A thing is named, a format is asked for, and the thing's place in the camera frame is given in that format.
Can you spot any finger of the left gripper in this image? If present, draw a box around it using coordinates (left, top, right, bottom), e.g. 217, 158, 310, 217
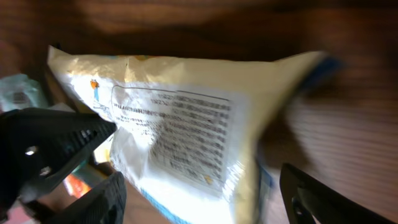
1, 108, 116, 213

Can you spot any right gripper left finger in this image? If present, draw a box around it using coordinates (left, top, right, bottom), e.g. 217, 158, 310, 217
44, 172, 127, 224

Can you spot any orange small snack pack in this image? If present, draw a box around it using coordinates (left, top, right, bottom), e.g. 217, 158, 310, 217
63, 174, 91, 198

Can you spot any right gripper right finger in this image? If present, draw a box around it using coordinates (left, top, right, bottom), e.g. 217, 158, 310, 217
279, 163, 394, 224

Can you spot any large white snack bag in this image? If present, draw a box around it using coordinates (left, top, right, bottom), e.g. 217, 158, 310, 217
47, 47, 332, 223

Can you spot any small teal tissue pack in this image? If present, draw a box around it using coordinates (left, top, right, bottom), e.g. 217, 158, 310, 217
73, 162, 107, 188

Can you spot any teal white tissue pack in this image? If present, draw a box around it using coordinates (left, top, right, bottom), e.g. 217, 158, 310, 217
1, 73, 49, 113

